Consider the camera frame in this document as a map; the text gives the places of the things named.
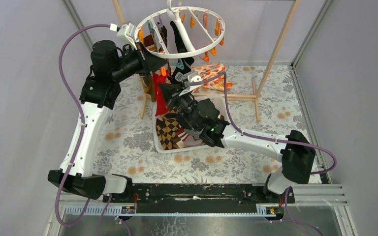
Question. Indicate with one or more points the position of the brown argyle sock in basket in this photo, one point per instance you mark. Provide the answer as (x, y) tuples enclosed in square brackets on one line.
[(168, 129)]

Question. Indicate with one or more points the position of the grey sock in basket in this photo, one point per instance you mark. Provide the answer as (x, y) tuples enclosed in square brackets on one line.
[(193, 138)]

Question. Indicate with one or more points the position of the white laundry basket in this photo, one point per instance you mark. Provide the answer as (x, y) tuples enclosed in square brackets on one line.
[(219, 103)]

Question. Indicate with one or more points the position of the wooden drying rack frame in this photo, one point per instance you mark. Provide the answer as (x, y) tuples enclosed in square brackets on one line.
[(257, 90)]

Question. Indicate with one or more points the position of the hanging black lettered sock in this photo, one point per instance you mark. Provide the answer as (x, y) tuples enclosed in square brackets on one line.
[(187, 62)]

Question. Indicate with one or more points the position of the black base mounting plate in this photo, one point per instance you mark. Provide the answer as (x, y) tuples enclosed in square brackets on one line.
[(199, 198)]

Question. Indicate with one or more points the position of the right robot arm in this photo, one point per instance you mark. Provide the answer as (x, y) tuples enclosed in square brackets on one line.
[(203, 121)]

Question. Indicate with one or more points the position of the orange clothes peg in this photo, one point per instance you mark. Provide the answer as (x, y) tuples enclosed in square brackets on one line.
[(163, 71)]

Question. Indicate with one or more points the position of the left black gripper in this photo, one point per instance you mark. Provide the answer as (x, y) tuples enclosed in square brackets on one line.
[(143, 59)]

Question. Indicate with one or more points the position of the red sock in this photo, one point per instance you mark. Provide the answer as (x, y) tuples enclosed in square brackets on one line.
[(161, 105), (155, 86)]

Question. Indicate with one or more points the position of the white round clip hanger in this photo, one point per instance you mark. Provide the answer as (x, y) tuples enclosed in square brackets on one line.
[(200, 17)]

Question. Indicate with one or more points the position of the floral table cloth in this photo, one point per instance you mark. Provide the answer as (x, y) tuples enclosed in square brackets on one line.
[(126, 145)]

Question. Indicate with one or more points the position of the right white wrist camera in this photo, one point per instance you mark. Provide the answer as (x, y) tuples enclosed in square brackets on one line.
[(190, 82)]

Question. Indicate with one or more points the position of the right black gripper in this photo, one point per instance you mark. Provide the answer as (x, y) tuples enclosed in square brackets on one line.
[(170, 91)]

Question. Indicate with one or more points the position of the hanging green striped sock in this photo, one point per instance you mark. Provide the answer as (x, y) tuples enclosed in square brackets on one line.
[(149, 89)]

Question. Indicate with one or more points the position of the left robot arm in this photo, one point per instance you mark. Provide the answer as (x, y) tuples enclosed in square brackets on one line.
[(110, 66)]

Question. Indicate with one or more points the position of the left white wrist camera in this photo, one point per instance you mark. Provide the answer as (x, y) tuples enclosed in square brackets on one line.
[(125, 33)]

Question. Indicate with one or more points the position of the hanging brown argyle sock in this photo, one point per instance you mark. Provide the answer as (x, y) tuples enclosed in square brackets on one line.
[(155, 41)]

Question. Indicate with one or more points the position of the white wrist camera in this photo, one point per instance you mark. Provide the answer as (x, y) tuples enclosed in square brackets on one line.
[(125, 33), (190, 82)]

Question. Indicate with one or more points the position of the teal clothes peg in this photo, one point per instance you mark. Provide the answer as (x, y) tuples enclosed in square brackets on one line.
[(179, 64)]

